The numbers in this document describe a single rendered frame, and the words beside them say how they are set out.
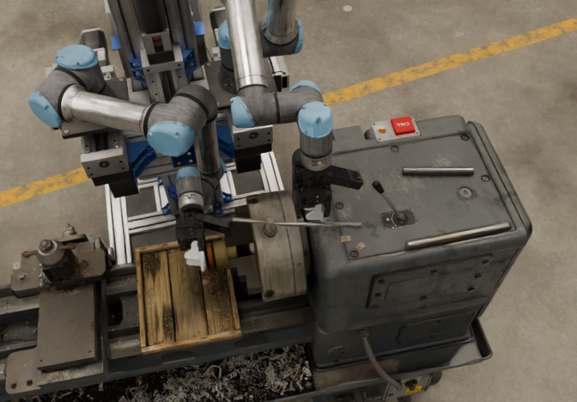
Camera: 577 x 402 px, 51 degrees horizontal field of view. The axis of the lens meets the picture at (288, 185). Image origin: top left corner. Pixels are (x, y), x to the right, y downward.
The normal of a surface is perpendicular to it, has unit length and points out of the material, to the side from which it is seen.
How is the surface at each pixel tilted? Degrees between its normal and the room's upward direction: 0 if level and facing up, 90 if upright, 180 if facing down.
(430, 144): 0
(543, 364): 0
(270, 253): 38
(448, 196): 0
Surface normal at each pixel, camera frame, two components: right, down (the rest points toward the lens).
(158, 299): -0.01, -0.58
